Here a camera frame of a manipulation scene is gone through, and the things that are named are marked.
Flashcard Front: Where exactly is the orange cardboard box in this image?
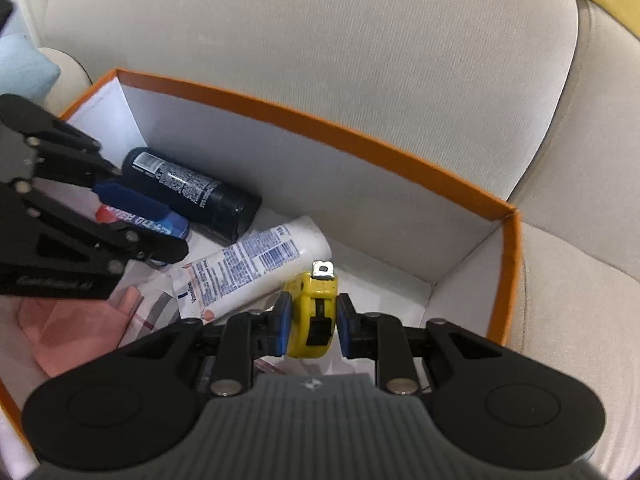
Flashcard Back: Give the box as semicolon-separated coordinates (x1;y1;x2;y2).
0;67;523;480

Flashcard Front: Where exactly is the white lotion tube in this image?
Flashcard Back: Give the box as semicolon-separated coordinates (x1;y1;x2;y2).
170;215;333;322

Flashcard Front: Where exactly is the pink capped bottle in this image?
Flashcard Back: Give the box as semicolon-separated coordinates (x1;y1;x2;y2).
16;286;146;378

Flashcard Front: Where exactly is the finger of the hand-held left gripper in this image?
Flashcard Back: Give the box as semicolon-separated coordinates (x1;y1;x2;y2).
0;181;190;281
0;94;173;223

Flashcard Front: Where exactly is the black cylindrical bottle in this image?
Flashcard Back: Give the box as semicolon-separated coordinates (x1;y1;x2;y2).
121;146;263;243

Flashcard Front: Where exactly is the blue rectangular box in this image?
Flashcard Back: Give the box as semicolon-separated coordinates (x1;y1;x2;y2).
96;202;191;241

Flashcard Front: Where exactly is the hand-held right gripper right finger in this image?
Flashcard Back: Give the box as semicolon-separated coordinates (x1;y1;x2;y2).
336;294;507;395

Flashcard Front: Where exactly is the beige sofa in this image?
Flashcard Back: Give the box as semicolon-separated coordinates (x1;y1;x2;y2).
0;0;640;480

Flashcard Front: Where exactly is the yellow tape measure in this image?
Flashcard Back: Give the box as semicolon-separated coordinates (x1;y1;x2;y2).
282;260;340;360

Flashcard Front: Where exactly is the light blue pillow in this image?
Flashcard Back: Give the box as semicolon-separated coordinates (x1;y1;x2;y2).
0;34;61;106

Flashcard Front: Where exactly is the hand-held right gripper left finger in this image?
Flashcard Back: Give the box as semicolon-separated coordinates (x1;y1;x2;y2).
120;292;294;396

